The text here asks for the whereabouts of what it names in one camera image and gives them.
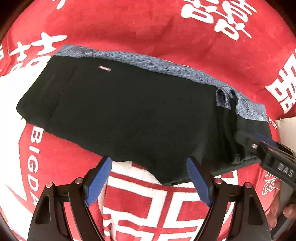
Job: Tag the red printed blanket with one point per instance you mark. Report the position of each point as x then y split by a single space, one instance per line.
143 30

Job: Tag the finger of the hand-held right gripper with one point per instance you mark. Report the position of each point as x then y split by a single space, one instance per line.
251 143
268 140

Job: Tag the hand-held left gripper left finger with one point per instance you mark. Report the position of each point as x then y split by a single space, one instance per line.
97 183

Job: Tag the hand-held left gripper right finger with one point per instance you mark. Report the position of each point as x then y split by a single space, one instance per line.
200 183

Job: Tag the person's right hand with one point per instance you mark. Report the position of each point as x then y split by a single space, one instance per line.
276 208

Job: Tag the black pants with blue trim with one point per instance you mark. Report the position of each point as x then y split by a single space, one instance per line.
129 115

